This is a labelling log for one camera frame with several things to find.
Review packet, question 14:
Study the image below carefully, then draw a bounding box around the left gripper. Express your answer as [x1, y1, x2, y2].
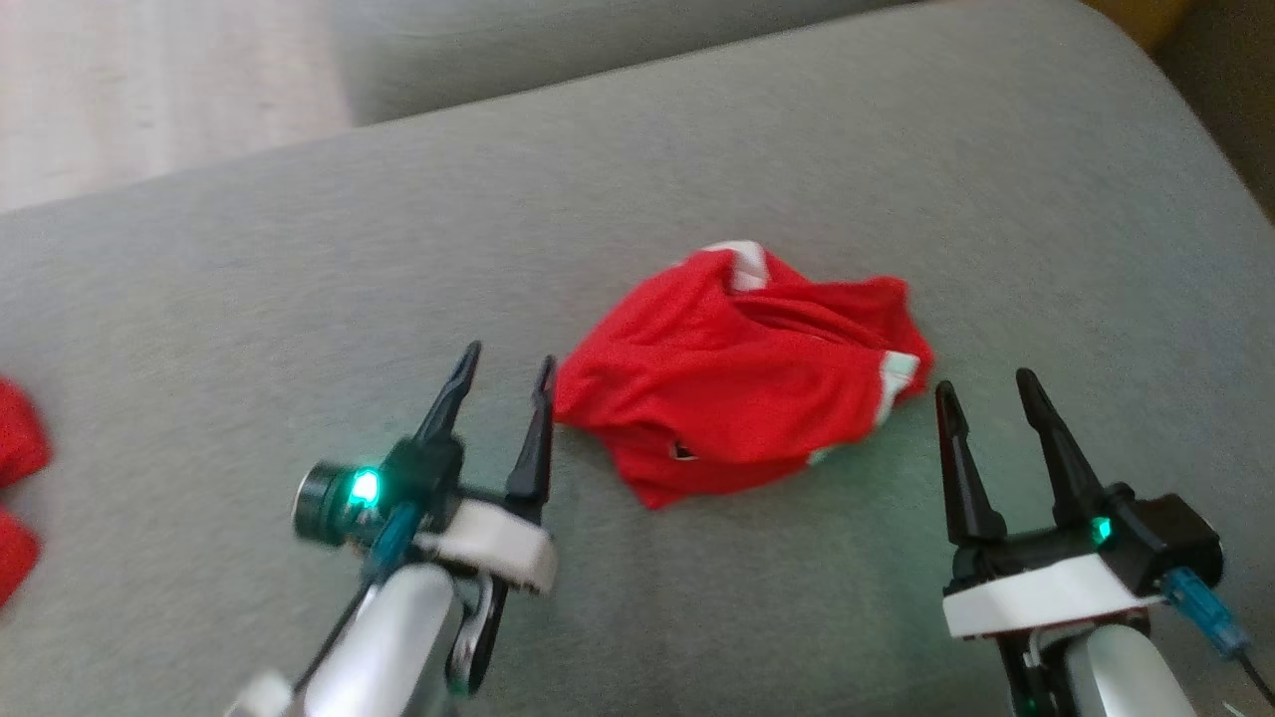
[383, 341, 559, 595]

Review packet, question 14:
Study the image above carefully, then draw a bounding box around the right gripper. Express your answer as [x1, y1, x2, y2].
[934, 367, 1166, 641]

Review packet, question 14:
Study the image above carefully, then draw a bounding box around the red garment with white trim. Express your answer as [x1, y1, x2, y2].
[551, 239, 937, 511]

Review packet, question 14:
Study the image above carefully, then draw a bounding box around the grey fabric ottoman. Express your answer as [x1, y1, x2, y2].
[0, 0, 1275, 717]

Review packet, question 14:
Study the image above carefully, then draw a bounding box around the large grey sofa seat cushion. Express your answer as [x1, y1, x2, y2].
[329, 0, 917, 127]

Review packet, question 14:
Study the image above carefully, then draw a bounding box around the yellow and grey sofa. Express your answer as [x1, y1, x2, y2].
[1081, 0, 1196, 53]

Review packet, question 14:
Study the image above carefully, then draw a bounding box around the plain red cloth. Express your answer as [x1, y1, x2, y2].
[0, 376, 54, 610]

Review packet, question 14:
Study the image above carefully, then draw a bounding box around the left gripper blue-plug cable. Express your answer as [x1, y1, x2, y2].
[361, 502, 421, 587]

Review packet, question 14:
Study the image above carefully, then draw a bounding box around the gripper blue-plug cable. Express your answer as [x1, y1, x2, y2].
[1160, 568, 1275, 700]
[361, 502, 421, 587]

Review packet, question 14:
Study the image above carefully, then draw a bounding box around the right gripper blue-plug cable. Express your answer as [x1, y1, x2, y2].
[1160, 568, 1275, 700]

